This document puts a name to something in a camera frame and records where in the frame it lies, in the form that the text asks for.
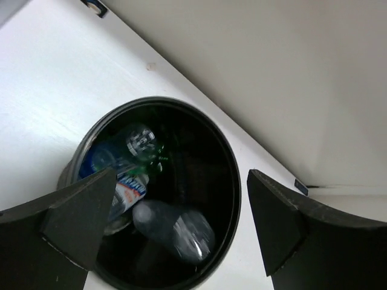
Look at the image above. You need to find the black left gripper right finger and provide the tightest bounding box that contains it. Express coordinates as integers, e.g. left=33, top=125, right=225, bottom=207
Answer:
left=247, top=169, right=386, bottom=289

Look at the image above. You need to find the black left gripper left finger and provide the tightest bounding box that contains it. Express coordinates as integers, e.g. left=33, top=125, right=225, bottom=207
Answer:
left=1, top=168, right=116, bottom=289

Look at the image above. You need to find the clear bottle red-blue label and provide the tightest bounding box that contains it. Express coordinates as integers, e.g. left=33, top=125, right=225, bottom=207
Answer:
left=104, top=173, right=149, bottom=236

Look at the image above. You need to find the clear unlabelled plastic bottle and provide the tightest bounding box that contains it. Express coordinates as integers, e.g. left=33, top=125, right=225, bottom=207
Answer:
left=132, top=200, right=215, bottom=265

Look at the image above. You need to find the clear bottle blue label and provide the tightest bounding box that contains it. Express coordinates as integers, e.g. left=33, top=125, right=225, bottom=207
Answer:
left=79, top=123, right=163, bottom=178

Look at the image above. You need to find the green plastic soda bottle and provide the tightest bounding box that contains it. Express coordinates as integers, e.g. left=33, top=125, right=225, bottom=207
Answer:
left=134, top=144, right=169, bottom=176

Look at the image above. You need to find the black plastic waste bin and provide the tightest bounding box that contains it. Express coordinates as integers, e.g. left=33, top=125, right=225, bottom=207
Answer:
left=57, top=97, right=241, bottom=289

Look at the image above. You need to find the dark blue corner label right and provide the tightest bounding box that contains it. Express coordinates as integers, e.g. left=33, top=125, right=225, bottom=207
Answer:
left=294, top=179, right=309, bottom=196

